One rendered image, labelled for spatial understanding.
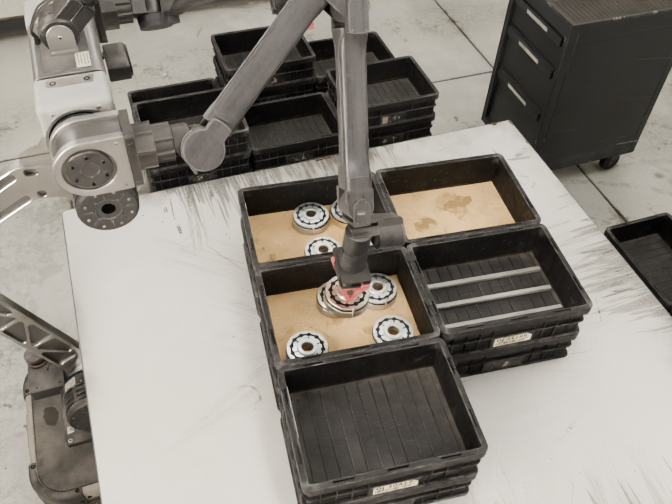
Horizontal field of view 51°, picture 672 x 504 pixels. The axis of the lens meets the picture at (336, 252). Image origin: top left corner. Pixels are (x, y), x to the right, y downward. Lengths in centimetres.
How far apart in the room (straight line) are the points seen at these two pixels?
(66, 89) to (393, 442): 100
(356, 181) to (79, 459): 136
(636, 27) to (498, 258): 145
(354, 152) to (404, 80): 184
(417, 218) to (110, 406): 98
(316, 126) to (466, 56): 152
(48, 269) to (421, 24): 269
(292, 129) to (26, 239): 125
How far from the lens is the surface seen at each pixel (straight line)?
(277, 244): 198
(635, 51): 327
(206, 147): 130
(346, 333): 179
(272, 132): 307
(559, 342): 193
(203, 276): 209
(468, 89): 410
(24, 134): 390
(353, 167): 140
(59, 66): 145
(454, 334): 170
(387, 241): 146
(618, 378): 204
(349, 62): 138
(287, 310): 183
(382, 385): 171
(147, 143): 130
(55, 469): 238
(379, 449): 163
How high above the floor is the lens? 229
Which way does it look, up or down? 48 degrees down
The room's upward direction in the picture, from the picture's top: 3 degrees clockwise
